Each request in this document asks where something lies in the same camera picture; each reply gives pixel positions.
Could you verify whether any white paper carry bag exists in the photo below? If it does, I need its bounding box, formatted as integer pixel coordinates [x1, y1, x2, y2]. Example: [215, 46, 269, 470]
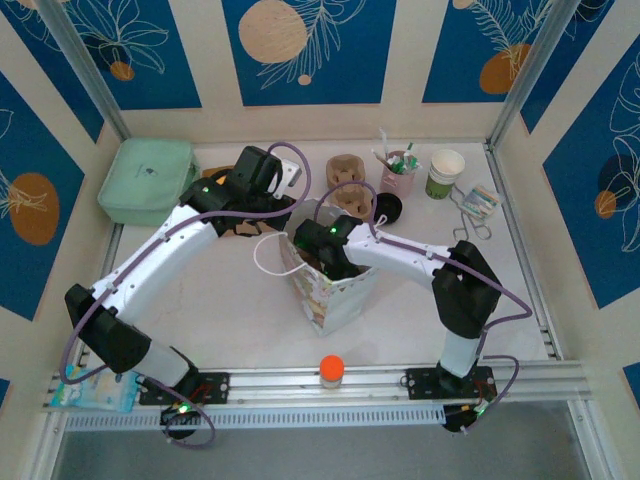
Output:
[253, 198, 392, 339]

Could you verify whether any brown cardboard napkin box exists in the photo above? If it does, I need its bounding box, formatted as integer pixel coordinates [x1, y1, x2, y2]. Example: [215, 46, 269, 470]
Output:
[199, 162, 281, 240]

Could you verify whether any brown pulp cup carrier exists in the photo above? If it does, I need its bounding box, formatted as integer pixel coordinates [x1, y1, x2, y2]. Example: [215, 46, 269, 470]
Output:
[325, 155, 368, 194]
[329, 182, 377, 221]

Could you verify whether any black plastic cup lid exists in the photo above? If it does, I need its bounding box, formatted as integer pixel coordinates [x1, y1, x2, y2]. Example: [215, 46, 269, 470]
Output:
[372, 192, 404, 224]

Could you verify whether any pink holder cup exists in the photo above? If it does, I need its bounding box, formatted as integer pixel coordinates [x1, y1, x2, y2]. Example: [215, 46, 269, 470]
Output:
[382, 149, 419, 199]

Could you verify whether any mint green zip case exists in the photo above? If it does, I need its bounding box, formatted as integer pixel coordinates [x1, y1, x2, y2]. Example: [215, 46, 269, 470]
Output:
[97, 137, 201, 227]

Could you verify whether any orange capped small jar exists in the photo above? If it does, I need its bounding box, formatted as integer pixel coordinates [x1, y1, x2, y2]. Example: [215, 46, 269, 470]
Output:
[319, 354, 346, 390]

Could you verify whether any green cup with lid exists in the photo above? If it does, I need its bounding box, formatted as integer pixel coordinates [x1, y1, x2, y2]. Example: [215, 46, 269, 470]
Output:
[425, 148, 466, 201]

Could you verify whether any black base controller board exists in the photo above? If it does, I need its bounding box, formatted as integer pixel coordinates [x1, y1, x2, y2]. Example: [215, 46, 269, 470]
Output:
[159, 403, 201, 441]
[442, 404, 494, 435]

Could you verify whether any blue white snack packet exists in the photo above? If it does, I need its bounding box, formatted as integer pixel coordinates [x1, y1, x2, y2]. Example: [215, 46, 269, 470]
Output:
[49, 364, 141, 414]

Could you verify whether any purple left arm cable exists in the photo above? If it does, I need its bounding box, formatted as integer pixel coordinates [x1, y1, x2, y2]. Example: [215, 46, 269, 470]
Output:
[58, 142, 314, 449]

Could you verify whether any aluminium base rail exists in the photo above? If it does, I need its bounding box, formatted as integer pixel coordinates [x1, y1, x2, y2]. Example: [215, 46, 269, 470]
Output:
[43, 360, 594, 409]

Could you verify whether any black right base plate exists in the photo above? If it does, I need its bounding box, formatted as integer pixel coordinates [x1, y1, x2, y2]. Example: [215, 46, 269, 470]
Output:
[404, 366, 497, 401]

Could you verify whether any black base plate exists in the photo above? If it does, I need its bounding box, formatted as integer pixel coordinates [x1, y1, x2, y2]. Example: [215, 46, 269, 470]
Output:
[404, 366, 497, 401]
[138, 372, 232, 406]

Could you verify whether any white slotted cable duct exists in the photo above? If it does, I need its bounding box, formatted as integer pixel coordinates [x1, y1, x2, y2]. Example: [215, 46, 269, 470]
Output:
[63, 405, 447, 432]

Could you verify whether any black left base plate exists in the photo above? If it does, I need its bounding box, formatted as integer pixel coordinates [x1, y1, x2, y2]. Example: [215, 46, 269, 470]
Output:
[138, 372, 232, 406]

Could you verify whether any aluminium frame post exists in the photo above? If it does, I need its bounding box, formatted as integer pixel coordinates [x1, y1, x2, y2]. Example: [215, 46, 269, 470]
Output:
[34, 0, 132, 144]
[487, 0, 584, 151]

